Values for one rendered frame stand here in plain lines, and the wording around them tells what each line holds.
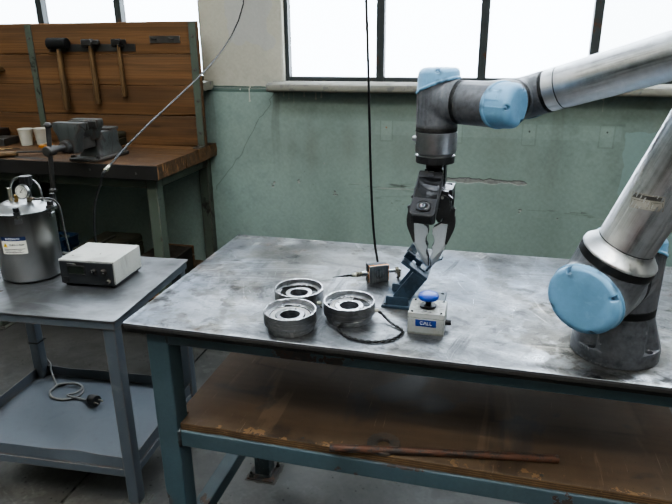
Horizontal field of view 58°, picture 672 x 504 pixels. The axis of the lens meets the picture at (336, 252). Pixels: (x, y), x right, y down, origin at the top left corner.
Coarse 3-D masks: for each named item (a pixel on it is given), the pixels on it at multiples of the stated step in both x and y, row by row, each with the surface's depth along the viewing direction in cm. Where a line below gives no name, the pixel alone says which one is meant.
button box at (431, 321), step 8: (416, 304) 121; (424, 304) 120; (432, 304) 120; (440, 304) 121; (408, 312) 118; (416, 312) 118; (424, 312) 118; (432, 312) 118; (440, 312) 117; (408, 320) 118; (416, 320) 118; (424, 320) 117; (432, 320) 117; (440, 320) 117; (448, 320) 120; (408, 328) 119; (416, 328) 118; (424, 328) 118; (432, 328) 118; (440, 328) 117; (440, 336) 118
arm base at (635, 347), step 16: (624, 320) 104; (640, 320) 104; (576, 336) 111; (592, 336) 109; (608, 336) 106; (624, 336) 105; (640, 336) 105; (656, 336) 106; (576, 352) 111; (592, 352) 107; (608, 352) 106; (624, 352) 105; (640, 352) 105; (656, 352) 106; (624, 368) 105; (640, 368) 105
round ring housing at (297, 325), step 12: (276, 300) 124; (288, 300) 125; (300, 300) 125; (264, 312) 119; (288, 312) 123; (300, 312) 122; (312, 312) 122; (264, 324) 120; (276, 324) 117; (288, 324) 116; (300, 324) 117; (312, 324) 119; (288, 336) 118; (300, 336) 118
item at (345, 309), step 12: (324, 300) 124; (348, 300) 127; (372, 300) 125; (324, 312) 124; (336, 312) 120; (348, 312) 120; (360, 312) 120; (372, 312) 123; (336, 324) 122; (348, 324) 121; (360, 324) 122
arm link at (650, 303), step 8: (664, 248) 101; (656, 256) 100; (664, 256) 101; (664, 264) 102; (656, 280) 101; (648, 288) 98; (656, 288) 103; (648, 296) 102; (656, 296) 104; (640, 304) 103; (648, 304) 103; (656, 304) 105; (632, 312) 104; (640, 312) 103; (648, 312) 104
